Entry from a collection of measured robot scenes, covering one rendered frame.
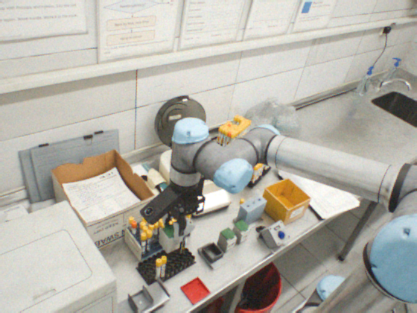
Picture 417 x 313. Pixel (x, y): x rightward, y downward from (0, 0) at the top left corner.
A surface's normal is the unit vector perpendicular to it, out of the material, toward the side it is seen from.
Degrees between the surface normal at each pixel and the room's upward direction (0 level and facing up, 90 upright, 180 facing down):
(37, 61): 90
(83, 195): 1
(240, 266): 0
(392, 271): 83
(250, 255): 0
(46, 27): 92
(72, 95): 90
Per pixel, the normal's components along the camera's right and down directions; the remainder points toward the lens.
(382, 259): -0.61, 0.30
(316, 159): -0.51, -0.33
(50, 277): 0.16, -0.78
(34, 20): 0.62, 0.52
